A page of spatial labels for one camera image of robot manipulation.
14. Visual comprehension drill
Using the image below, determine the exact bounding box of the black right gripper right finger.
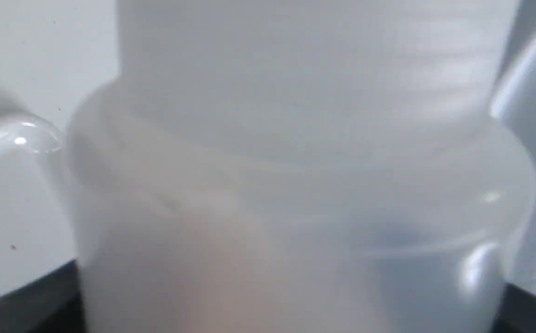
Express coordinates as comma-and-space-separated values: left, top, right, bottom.
499, 284, 536, 333

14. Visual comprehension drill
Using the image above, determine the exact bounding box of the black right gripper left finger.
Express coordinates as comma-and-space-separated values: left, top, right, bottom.
0, 261, 85, 333

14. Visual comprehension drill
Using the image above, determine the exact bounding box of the translucent squeeze bottle amber liquid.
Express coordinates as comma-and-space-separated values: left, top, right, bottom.
64, 0, 536, 333

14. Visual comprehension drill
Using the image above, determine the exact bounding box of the white plastic tray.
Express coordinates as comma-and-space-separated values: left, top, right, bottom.
0, 112, 76, 298

